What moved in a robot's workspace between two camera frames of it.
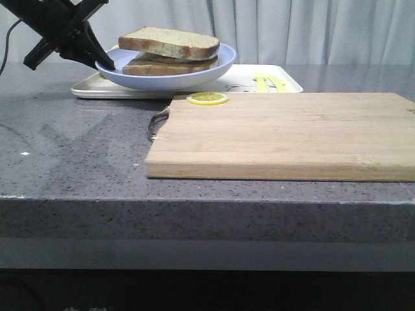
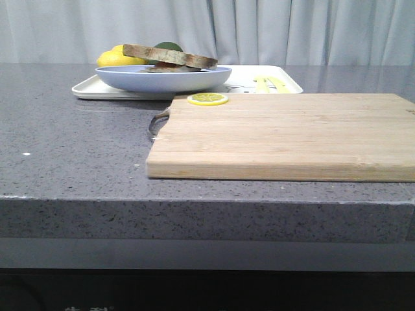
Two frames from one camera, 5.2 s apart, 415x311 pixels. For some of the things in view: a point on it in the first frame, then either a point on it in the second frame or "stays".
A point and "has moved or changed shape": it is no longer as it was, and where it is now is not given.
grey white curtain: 259,32 stays
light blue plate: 118,57 has moved or changed shape
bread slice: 170,43 to 168,56
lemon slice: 207,98 stays
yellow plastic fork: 262,85 stays
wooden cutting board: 347,137 stays
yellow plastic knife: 281,85 stays
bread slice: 146,64 has moved or changed shape
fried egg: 189,58 to 165,65
